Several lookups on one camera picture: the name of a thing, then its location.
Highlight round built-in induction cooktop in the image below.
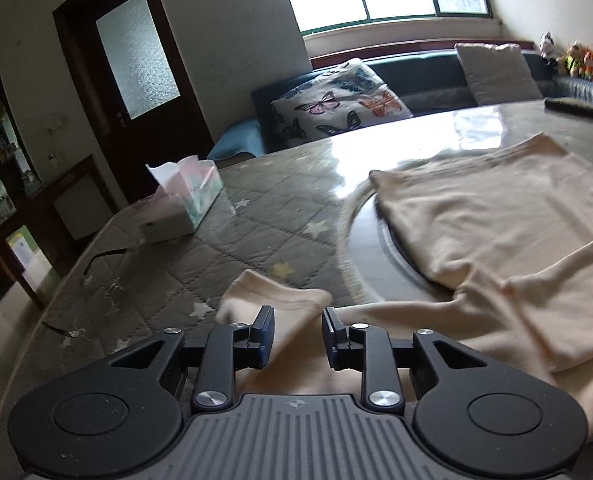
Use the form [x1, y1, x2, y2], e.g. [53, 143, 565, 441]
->
[341, 186, 459, 307]

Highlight blue sofa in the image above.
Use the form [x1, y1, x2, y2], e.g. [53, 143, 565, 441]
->
[209, 42, 593, 161]

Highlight tissue box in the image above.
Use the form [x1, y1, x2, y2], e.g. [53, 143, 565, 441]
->
[137, 156, 224, 244]

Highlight blue sofa blanket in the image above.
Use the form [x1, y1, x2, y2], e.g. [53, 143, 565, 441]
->
[208, 119, 266, 161]

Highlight brown and yellow plush toy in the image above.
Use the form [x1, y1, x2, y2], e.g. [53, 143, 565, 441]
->
[556, 41, 585, 79]

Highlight black remote control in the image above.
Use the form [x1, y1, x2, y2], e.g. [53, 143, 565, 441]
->
[544, 97, 593, 122]

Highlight plain grey pillow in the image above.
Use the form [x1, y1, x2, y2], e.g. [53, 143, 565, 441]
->
[455, 42, 547, 107]

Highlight black and white plush cow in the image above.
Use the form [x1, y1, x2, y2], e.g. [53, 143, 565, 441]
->
[539, 31, 560, 69]

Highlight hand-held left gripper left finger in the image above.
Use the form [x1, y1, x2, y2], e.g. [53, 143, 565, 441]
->
[111, 305, 276, 413]

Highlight dark wooden display cabinet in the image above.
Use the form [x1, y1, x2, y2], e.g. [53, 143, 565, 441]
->
[0, 67, 47, 311]

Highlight dark wooden glass door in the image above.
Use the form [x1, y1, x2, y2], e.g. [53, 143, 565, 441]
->
[53, 0, 215, 203]

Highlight butterfly print pillow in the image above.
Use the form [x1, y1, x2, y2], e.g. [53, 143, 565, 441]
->
[270, 57, 413, 149]

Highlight clear thin-framed eyeglasses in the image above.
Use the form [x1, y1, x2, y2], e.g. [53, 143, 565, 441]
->
[41, 247, 130, 339]

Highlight low dark wooden sideboard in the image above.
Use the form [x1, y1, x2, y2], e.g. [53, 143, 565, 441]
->
[24, 154, 118, 261]

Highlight cream long-sleeve shirt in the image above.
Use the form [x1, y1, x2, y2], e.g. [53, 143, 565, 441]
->
[216, 132, 593, 445]

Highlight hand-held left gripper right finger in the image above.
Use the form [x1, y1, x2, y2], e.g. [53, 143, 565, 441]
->
[322, 306, 482, 413]

